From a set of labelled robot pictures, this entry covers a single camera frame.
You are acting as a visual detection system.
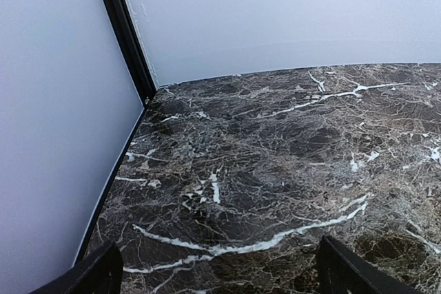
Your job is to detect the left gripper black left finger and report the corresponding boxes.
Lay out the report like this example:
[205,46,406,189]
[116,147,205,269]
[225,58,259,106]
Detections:
[31,241,123,294]

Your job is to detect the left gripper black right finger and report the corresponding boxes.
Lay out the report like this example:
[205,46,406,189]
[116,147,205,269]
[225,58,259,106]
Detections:
[316,235,419,294]

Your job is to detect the left black frame post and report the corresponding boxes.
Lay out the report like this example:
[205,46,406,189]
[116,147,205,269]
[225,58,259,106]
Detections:
[103,0,157,107]

